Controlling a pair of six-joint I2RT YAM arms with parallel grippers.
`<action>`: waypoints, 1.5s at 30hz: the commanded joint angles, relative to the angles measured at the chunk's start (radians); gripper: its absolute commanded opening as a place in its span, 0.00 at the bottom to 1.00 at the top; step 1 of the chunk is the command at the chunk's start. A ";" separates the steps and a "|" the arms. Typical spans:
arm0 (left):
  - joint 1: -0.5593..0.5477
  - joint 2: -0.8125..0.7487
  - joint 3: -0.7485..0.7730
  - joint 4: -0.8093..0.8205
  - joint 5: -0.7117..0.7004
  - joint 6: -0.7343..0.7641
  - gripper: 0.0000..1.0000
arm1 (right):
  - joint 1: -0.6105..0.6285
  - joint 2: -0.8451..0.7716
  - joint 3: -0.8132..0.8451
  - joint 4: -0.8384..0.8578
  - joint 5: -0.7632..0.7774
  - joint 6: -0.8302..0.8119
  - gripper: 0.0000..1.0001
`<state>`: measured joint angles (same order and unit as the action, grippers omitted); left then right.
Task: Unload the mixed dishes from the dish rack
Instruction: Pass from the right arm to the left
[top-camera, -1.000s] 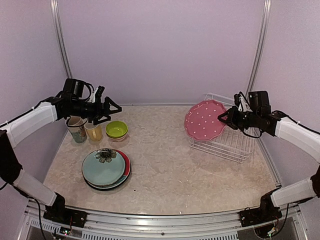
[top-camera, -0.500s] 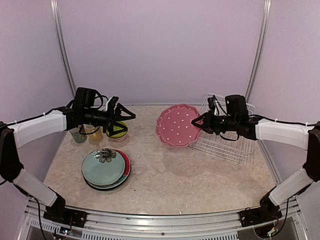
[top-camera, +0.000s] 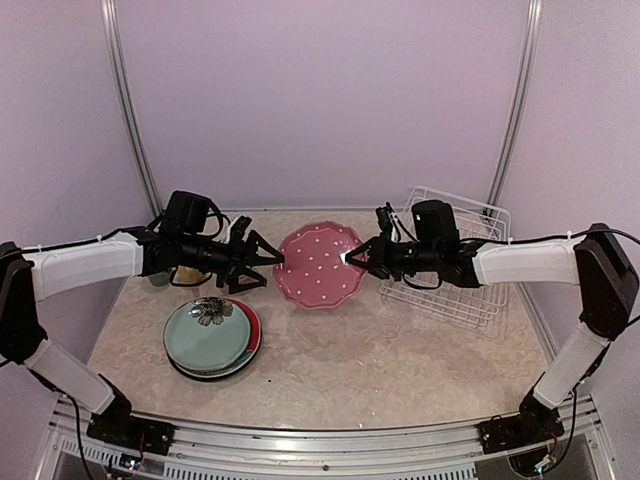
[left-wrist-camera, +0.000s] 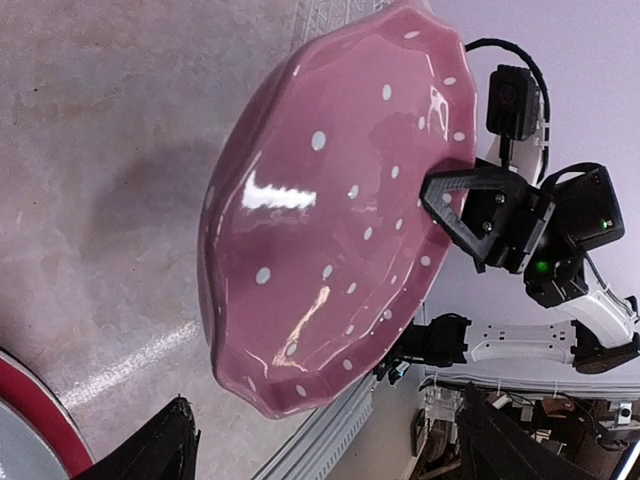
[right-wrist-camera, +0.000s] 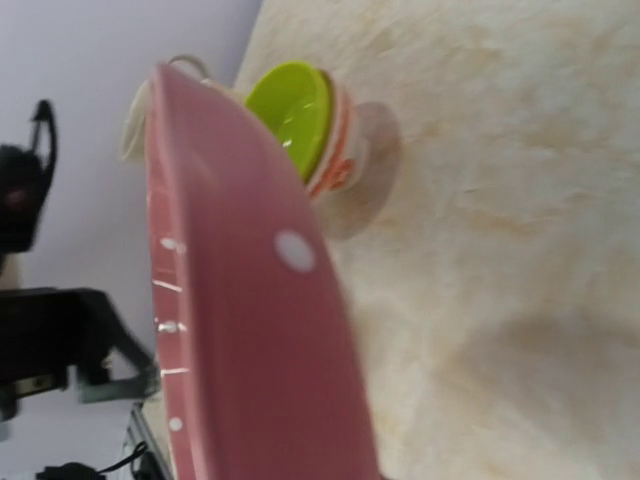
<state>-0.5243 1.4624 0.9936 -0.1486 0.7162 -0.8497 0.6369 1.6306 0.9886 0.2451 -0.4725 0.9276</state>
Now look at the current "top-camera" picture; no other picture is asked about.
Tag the left aluminium frame post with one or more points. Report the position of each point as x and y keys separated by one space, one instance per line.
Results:
x=118 y=63

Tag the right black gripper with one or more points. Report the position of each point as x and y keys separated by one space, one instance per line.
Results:
x=379 y=256

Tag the aluminium frame post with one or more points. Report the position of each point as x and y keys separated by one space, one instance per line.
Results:
x=118 y=63
x=519 y=98

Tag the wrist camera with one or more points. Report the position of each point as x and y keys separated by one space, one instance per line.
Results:
x=236 y=230
x=386 y=219

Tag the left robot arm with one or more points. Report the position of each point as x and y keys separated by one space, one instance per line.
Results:
x=191 y=232

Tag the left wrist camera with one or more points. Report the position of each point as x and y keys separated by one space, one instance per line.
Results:
x=236 y=230

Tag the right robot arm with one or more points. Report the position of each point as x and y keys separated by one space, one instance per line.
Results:
x=592 y=260

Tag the pale yellow mug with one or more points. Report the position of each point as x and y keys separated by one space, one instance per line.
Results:
x=186 y=276

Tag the right aluminium frame post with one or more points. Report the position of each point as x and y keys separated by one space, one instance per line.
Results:
x=519 y=98

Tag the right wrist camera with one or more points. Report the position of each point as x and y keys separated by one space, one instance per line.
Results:
x=386 y=219

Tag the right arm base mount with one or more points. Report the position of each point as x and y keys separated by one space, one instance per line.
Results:
x=533 y=423

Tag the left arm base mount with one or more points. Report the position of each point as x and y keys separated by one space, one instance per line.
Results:
x=116 y=425

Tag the dark red plate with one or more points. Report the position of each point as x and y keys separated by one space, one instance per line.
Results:
x=252 y=325

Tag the front aluminium rail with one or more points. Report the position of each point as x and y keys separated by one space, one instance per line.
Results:
x=201 y=450

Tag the black rimmed plate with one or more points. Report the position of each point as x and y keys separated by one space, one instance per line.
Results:
x=257 y=345

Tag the pink dotted plate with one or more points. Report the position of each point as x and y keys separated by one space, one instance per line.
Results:
x=315 y=274

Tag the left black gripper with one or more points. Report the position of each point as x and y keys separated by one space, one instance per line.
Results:
x=237 y=263

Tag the light teal flower plate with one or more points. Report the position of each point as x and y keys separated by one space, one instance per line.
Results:
x=207 y=334

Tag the teal floral mug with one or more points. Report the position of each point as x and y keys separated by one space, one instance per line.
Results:
x=159 y=279

